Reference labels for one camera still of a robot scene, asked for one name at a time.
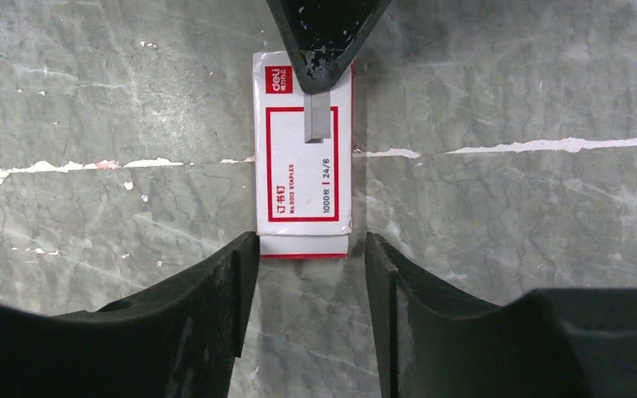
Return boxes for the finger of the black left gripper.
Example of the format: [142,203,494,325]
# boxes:
[266,0,391,95]

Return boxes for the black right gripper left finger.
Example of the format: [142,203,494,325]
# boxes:
[0,232,259,397]

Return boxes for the red white staple box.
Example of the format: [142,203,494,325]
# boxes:
[252,51,353,260]

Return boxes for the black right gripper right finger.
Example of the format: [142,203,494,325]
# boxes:
[365,233,637,397]

